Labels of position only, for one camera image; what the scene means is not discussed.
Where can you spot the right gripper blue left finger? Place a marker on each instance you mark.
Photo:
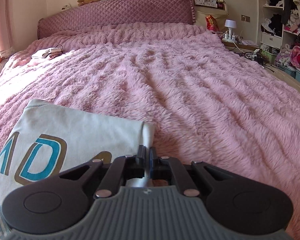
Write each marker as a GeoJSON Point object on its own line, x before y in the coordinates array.
{"type": "Point", "coordinates": [119, 172]}

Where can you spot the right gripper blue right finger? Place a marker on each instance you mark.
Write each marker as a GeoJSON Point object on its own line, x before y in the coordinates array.
{"type": "Point", "coordinates": [173, 171]}

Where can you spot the white Nevada sweatshirt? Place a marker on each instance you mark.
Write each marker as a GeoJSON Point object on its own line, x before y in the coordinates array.
{"type": "Point", "coordinates": [48, 139]}

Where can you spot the small folded pink clothes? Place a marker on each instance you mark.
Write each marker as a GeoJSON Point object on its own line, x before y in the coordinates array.
{"type": "Point", "coordinates": [46, 54]}

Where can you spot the pink fluffy bed blanket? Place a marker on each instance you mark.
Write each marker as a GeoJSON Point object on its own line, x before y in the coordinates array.
{"type": "Point", "coordinates": [207, 103]}

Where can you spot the wooden nightstand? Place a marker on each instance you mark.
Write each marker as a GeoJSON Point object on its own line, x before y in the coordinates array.
{"type": "Point", "coordinates": [232, 46]}

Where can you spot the red snack bag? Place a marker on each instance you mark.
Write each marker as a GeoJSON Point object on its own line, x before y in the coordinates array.
{"type": "Point", "coordinates": [211, 23]}

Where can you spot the purple quilted headboard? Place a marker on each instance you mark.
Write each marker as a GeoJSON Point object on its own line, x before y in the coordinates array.
{"type": "Point", "coordinates": [114, 12]}

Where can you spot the white bedside lamp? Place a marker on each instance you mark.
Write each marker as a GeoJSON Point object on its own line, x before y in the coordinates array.
{"type": "Point", "coordinates": [229, 35]}

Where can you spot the white open wardrobe shelf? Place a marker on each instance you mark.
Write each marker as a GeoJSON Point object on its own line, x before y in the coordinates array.
{"type": "Point", "coordinates": [279, 34]}

